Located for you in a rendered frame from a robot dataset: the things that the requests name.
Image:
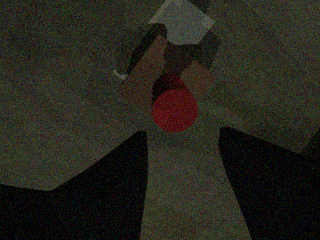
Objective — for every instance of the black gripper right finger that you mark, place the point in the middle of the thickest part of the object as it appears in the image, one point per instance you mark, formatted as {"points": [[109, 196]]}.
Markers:
{"points": [[278, 190]]}

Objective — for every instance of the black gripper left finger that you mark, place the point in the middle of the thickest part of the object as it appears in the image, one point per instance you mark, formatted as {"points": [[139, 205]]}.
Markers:
{"points": [[105, 202]]}

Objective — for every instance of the red cylinder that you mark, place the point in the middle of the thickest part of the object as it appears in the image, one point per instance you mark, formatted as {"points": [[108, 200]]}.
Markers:
{"points": [[174, 108]]}

